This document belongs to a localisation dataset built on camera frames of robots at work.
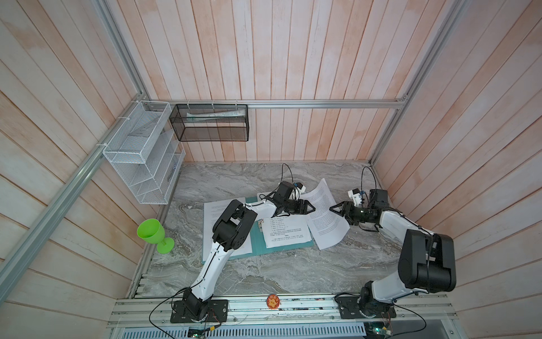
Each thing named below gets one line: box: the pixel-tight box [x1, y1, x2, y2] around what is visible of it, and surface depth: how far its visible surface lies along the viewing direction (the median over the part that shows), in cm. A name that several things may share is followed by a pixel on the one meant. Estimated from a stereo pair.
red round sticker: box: [266, 293, 281, 311], surface depth 78 cm
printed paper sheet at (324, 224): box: [302, 177, 351, 251], surface depth 97 cm
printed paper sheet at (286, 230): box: [262, 214, 312, 249], surface depth 95 cm
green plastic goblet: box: [136, 218, 176, 255], surface depth 81 cm
